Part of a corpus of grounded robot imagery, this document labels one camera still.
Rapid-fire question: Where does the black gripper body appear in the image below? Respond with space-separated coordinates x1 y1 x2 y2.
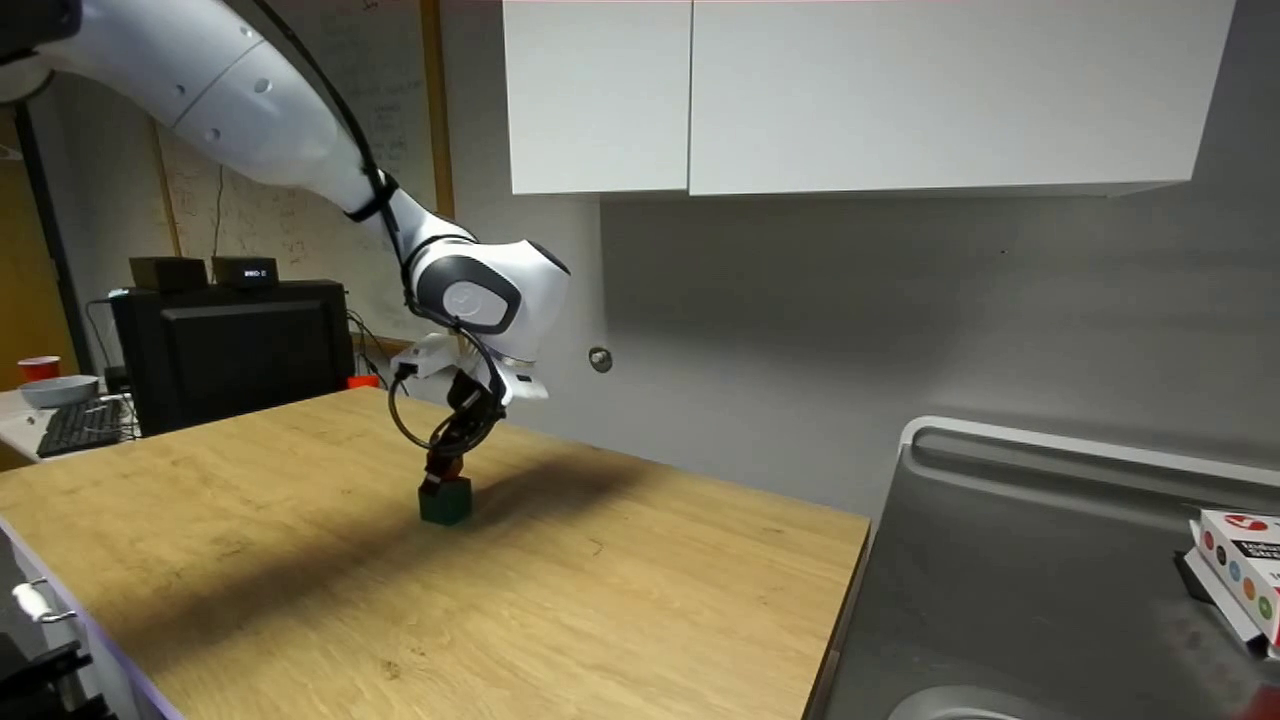
444 367 512 431

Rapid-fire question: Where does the green block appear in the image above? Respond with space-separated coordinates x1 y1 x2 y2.
416 475 482 534

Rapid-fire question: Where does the black computer monitor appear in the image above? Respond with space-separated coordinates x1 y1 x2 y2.
107 276 358 436

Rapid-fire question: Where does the flat black box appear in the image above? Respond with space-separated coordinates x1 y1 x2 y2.
128 254 286 297

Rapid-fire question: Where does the wood-framed whiteboard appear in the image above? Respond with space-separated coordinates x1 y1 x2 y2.
155 0 469 373

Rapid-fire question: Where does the narrow white cabinet door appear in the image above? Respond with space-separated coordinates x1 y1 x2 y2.
500 0 695 202

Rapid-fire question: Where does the black keyboard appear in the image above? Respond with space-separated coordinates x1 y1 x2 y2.
35 395 138 460

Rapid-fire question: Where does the white bowl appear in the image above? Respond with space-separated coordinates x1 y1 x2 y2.
17 373 107 411

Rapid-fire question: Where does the red cup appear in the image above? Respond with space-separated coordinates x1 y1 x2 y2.
13 354 69 391

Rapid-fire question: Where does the black device with metal clamp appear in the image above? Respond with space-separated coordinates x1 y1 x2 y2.
0 523 178 720

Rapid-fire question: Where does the stainless steel sink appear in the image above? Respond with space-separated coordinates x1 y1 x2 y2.
802 411 1280 720

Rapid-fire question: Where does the colourful dotted white box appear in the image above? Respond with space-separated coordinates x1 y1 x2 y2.
1175 503 1280 664

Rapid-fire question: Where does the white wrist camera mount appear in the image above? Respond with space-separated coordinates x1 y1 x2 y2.
397 332 554 410

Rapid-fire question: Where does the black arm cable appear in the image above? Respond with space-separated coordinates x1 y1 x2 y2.
253 0 469 451

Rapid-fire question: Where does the white wall cabinet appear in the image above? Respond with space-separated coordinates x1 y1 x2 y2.
690 0 1240 202

